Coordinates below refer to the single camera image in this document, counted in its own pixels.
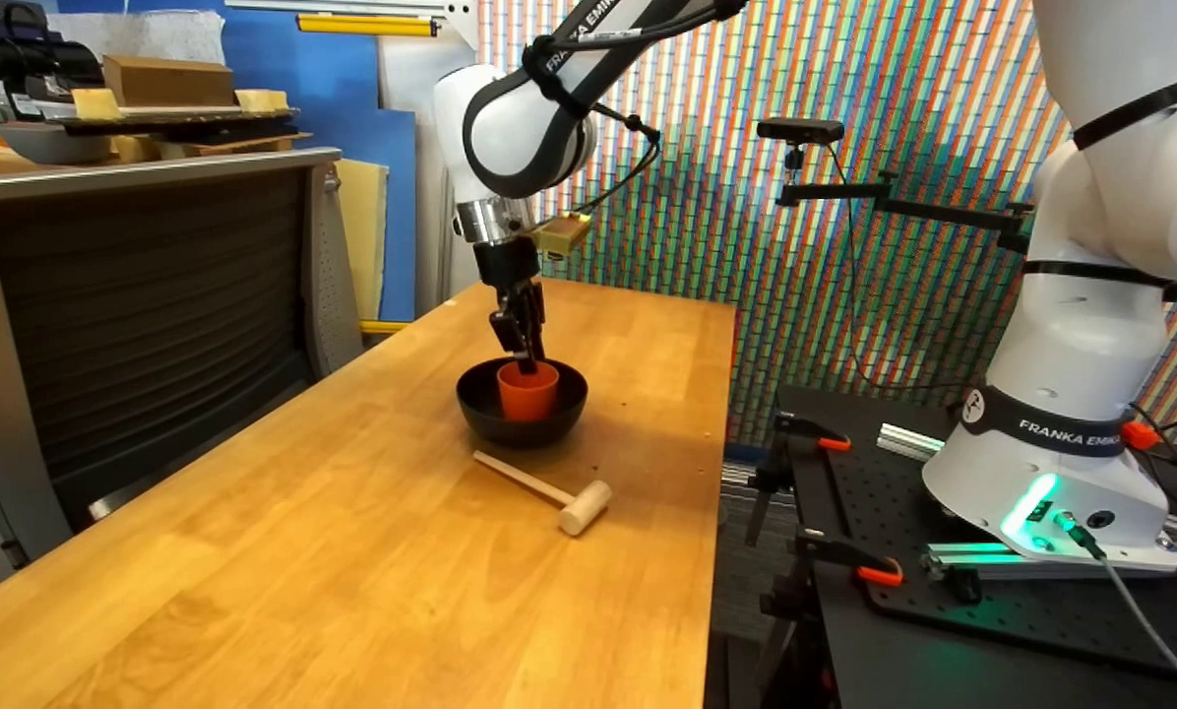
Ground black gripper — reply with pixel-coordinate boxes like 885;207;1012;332
468;234;553;372

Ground orange cup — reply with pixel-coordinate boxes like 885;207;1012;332
496;358;567;429

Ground black bowl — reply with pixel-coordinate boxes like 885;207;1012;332
454;353;595;452

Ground wooden mallet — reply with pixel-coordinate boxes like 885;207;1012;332
468;445;615;541

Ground yellow bar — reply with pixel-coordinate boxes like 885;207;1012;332
294;7;440;38

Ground grey mesh chair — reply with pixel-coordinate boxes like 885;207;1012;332
0;140;369;563

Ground short silver extrusion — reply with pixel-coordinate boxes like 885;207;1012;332
873;419;948;465

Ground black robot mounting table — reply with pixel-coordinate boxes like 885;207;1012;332
772;383;1177;709

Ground yellow wrist camera mount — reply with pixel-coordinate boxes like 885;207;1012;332
528;207;597;264

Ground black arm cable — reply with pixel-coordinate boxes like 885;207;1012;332
519;0;670;222

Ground orange handled black clamp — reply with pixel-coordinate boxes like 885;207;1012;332
796;525;908;595
772;408;860;465

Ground black camera on stand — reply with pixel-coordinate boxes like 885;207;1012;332
752;114;851;150

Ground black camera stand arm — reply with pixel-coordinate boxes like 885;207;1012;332
772;138;1041;257

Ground aluminium rail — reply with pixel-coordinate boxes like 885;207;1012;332
922;530;1177;583

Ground grey cable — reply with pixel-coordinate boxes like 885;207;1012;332
1088;528;1177;709

